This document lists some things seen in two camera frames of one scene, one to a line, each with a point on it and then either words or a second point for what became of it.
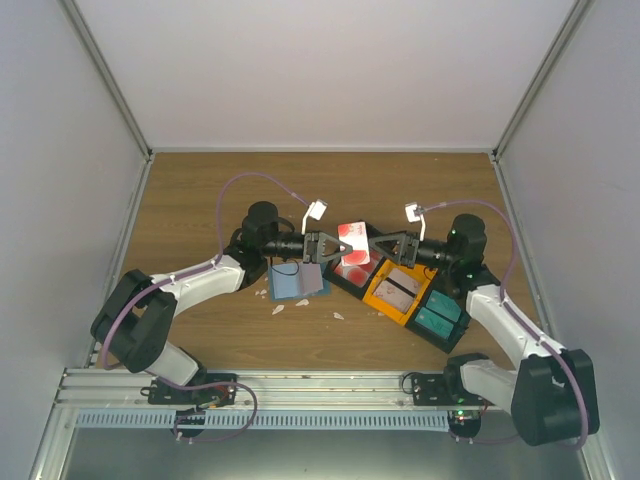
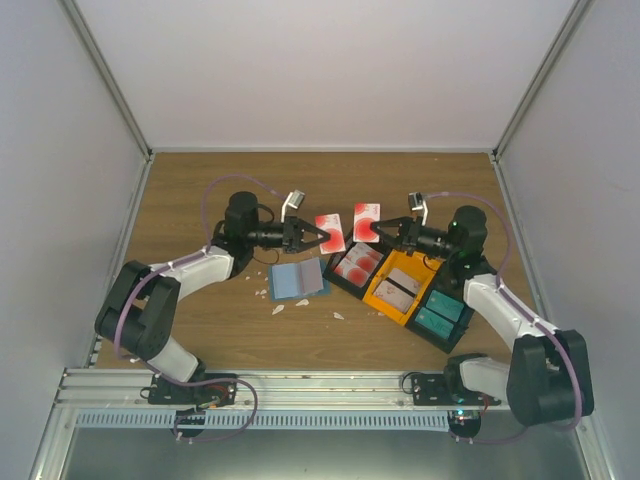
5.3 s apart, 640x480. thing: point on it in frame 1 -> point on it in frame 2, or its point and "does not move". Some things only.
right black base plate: [444, 390] does not move
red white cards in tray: [356, 268] does not move
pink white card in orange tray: [398, 289] does not move
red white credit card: [354, 234] -> [332, 224]
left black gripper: [317, 255] -> [293, 225]
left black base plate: [161, 391] does not move
